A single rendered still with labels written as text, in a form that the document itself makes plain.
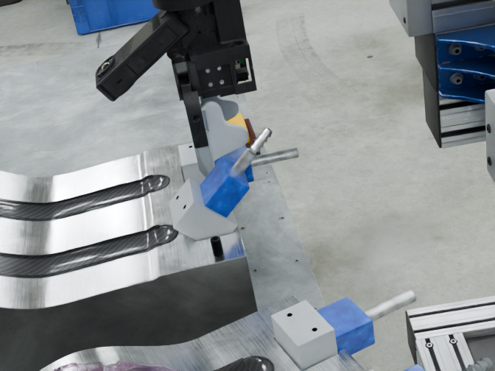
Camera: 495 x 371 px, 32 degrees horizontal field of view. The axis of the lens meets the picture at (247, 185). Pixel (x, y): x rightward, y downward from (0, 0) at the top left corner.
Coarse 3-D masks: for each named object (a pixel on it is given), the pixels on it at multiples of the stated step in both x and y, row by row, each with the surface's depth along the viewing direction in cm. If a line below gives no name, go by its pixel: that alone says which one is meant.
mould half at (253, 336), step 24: (264, 312) 82; (216, 336) 80; (240, 336) 79; (264, 336) 79; (72, 360) 74; (96, 360) 74; (120, 360) 74; (144, 360) 76; (168, 360) 77; (192, 360) 77; (216, 360) 77; (288, 360) 76; (336, 360) 75
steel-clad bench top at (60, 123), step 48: (0, 96) 151; (48, 96) 148; (96, 96) 144; (144, 96) 141; (240, 96) 135; (0, 144) 135; (48, 144) 132; (96, 144) 129; (144, 144) 127; (288, 240) 101; (288, 288) 93
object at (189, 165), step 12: (192, 144) 99; (180, 156) 97; (192, 156) 97; (228, 156) 98; (240, 156) 98; (264, 156) 99; (276, 156) 99; (288, 156) 99; (192, 168) 96; (252, 180) 98
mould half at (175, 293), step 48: (0, 192) 100; (48, 192) 102; (0, 240) 92; (48, 240) 93; (96, 240) 91; (192, 240) 88; (240, 240) 86; (0, 288) 85; (48, 288) 86; (96, 288) 84; (144, 288) 84; (192, 288) 85; (240, 288) 86; (0, 336) 84; (48, 336) 85; (96, 336) 86; (144, 336) 87; (192, 336) 88
